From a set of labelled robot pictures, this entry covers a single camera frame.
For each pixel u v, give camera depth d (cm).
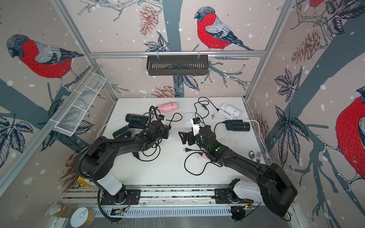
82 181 70
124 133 93
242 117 102
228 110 107
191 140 71
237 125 101
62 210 63
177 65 106
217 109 112
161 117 83
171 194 76
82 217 64
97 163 46
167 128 96
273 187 41
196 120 69
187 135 71
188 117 105
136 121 104
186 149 90
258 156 88
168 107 109
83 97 85
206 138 59
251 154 88
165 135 83
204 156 86
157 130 75
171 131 97
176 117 95
